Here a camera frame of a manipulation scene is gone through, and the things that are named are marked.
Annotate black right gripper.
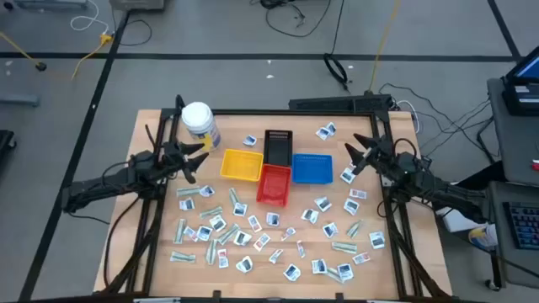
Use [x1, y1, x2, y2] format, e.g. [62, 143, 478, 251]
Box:
[344, 133, 408, 176]

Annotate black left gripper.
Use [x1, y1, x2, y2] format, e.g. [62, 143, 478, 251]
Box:
[157, 141, 211, 185]

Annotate yellow wipes canister white lid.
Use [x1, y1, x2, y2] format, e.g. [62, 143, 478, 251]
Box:
[180, 101, 222, 152]

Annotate yellow plastic basket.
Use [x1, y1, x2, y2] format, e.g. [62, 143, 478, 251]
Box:
[219, 148, 265, 183]

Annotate blue plastic basket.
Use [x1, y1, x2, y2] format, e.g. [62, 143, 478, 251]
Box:
[291, 153, 334, 185]

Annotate black perforated box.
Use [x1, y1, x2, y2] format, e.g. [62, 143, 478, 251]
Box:
[288, 93, 393, 113]

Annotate black plastic basket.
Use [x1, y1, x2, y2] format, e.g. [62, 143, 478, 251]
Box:
[263, 129, 294, 167]

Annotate red plastic basket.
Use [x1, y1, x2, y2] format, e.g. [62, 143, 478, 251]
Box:
[255, 163, 293, 208]

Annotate white box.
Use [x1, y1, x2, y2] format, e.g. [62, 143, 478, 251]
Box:
[435, 205, 479, 234]

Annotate wipes canister on floor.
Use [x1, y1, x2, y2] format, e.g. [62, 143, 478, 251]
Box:
[467, 224, 499, 249]

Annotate grey cart top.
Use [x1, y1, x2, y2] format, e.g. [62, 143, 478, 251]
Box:
[486, 77, 539, 188]

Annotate grey equipment case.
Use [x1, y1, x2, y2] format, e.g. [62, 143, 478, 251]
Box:
[108, 0, 166, 12]

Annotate black laptop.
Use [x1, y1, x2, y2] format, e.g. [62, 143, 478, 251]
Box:
[500, 56, 539, 118]

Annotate black keyboard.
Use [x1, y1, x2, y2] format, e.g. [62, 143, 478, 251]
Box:
[502, 200, 539, 251]

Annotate grey table foot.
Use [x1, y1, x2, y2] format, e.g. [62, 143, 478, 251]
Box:
[0, 93, 41, 108]

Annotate grey desk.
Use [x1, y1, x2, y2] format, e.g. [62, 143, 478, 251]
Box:
[487, 180, 539, 291]

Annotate grey metal bar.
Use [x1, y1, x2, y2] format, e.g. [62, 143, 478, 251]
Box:
[12, 0, 90, 10]

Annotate white cable by frame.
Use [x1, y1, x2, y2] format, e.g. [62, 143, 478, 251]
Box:
[395, 99, 421, 135]

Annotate black coiled cable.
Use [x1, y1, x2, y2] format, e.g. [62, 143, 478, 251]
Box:
[322, 51, 351, 93]

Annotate yellow hanging cable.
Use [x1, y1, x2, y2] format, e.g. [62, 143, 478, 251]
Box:
[367, 0, 403, 94]

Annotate black cables by cart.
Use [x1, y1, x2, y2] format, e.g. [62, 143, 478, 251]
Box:
[377, 82, 494, 165]

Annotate black looped floor cable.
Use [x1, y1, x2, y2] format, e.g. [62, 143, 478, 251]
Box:
[111, 8, 153, 47]

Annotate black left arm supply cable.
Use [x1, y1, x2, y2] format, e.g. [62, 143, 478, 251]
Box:
[103, 195, 142, 290]

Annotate black floor cable bundle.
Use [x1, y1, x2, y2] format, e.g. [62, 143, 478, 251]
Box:
[250, 0, 334, 40]

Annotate yellow floor extension cable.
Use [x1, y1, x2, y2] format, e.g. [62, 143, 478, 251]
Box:
[0, 29, 115, 82]

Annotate white floor cable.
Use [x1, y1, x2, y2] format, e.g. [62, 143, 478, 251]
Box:
[69, 0, 111, 35]

